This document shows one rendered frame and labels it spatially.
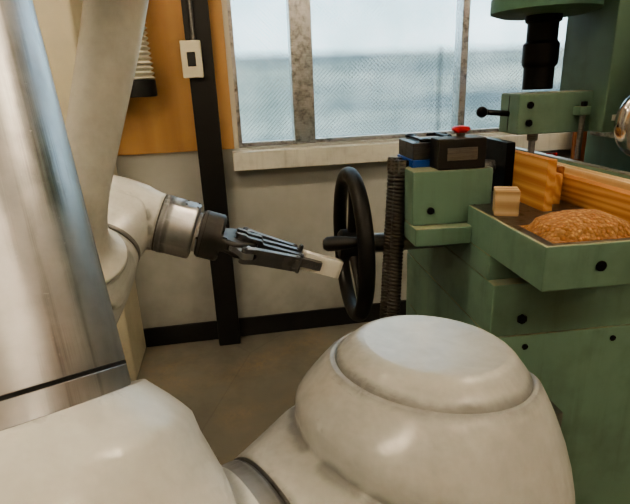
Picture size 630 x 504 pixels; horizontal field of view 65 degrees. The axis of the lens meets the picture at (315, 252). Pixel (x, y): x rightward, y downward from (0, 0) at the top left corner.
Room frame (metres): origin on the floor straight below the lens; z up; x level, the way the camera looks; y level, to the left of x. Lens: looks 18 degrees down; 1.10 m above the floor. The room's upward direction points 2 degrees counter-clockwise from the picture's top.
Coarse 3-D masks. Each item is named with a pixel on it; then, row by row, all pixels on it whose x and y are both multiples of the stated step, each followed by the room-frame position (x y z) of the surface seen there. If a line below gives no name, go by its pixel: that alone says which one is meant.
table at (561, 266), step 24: (480, 216) 0.75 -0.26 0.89; (504, 216) 0.72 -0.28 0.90; (528, 216) 0.71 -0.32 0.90; (432, 240) 0.77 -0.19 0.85; (456, 240) 0.78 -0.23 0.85; (480, 240) 0.75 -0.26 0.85; (504, 240) 0.67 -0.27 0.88; (528, 240) 0.61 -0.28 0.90; (600, 240) 0.59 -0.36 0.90; (624, 240) 0.59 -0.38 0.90; (504, 264) 0.67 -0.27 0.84; (528, 264) 0.61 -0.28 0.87; (552, 264) 0.57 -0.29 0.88; (576, 264) 0.58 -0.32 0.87; (600, 264) 0.58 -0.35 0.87; (624, 264) 0.58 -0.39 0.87; (552, 288) 0.57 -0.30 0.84; (576, 288) 0.58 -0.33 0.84
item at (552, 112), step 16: (512, 96) 0.92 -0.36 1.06; (528, 96) 0.89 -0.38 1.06; (544, 96) 0.90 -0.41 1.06; (560, 96) 0.90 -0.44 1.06; (576, 96) 0.90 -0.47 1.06; (592, 96) 0.91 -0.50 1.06; (512, 112) 0.91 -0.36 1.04; (528, 112) 0.89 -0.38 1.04; (544, 112) 0.90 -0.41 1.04; (560, 112) 0.90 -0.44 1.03; (512, 128) 0.91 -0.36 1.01; (528, 128) 0.89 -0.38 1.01; (544, 128) 0.90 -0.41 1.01; (560, 128) 0.90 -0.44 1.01; (576, 128) 0.90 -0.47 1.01
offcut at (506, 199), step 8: (496, 192) 0.73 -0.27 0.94; (504, 192) 0.72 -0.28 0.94; (512, 192) 0.72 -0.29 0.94; (520, 192) 0.72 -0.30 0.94; (496, 200) 0.72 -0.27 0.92; (504, 200) 0.72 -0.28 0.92; (512, 200) 0.72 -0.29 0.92; (496, 208) 0.72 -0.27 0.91; (504, 208) 0.72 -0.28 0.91; (512, 208) 0.72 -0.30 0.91
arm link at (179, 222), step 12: (168, 204) 0.72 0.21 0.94; (180, 204) 0.73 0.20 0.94; (192, 204) 0.75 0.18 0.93; (168, 216) 0.71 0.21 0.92; (180, 216) 0.71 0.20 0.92; (192, 216) 0.72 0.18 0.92; (156, 228) 0.70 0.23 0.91; (168, 228) 0.70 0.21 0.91; (180, 228) 0.71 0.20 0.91; (192, 228) 0.71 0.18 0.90; (156, 240) 0.70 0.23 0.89; (168, 240) 0.70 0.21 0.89; (180, 240) 0.71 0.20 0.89; (192, 240) 0.72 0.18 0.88; (168, 252) 0.72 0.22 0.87; (180, 252) 0.71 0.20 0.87
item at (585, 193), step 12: (564, 180) 0.80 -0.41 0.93; (576, 180) 0.77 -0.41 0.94; (588, 180) 0.77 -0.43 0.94; (564, 192) 0.80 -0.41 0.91; (576, 192) 0.77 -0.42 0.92; (588, 192) 0.74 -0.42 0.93; (600, 192) 0.72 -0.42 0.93; (612, 192) 0.69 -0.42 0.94; (624, 192) 0.67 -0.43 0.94; (576, 204) 0.77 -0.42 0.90; (588, 204) 0.74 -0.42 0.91; (600, 204) 0.71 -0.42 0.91; (612, 204) 0.69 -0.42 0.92; (624, 204) 0.66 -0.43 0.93; (624, 216) 0.66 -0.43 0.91
